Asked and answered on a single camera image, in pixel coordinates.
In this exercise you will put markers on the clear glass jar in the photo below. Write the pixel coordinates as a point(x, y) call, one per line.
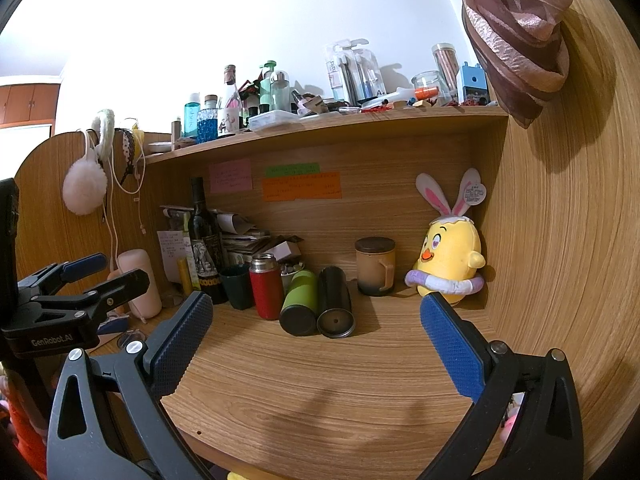
point(430, 87)

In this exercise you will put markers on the dark wine bottle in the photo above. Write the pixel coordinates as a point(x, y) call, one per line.
point(206, 245)

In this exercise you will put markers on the white fluffy pompom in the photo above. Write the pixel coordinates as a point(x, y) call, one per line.
point(85, 184)

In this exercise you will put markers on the teal bottle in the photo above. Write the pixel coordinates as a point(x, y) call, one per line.
point(190, 116)

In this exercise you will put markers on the yellow tube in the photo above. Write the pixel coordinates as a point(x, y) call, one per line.
point(185, 277)

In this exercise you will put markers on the pink scarf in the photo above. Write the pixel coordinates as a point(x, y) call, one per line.
point(521, 47)

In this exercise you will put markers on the black tumbler cup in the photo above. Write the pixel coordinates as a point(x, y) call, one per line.
point(335, 318)

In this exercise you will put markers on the white note paper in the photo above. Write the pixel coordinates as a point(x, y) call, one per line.
point(172, 250)

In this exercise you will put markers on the brown lidded mug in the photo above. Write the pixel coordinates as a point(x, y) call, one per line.
point(375, 262)

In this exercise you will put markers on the yellow chick plush toy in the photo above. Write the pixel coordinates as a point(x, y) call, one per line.
point(451, 256)

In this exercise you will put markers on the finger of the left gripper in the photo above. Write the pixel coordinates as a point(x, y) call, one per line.
point(93, 304)
point(57, 275)

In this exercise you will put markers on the pink sticky note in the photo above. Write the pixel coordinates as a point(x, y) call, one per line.
point(229, 177)

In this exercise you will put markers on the green tumbler cup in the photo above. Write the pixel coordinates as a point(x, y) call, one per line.
point(298, 316)

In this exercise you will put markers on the blue pencil sharpener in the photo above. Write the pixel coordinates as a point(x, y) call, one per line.
point(472, 85)

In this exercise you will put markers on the orange sticky note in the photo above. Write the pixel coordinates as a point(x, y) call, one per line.
point(321, 186)

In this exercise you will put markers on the green pump bottle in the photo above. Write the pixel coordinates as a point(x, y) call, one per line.
point(265, 96)

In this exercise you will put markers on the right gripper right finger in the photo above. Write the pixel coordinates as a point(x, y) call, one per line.
point(545, 441)

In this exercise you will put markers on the wooden shelf board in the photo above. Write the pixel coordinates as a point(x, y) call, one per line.
point(365, 127)

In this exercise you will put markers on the red thermos flask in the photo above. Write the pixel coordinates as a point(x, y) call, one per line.
point(265, 278)

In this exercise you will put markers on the green sticky note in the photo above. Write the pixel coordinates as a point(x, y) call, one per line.
point(292, 170)

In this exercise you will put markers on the striped cylinder container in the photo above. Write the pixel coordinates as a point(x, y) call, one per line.
point(445, 57)

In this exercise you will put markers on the dark green cup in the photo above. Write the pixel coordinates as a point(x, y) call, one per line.
point(236, 281)

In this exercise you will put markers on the clear plastic box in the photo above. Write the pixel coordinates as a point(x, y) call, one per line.
point(272, 119)

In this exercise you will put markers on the blue liquid bottle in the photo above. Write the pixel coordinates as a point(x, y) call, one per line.
point(207, 121)

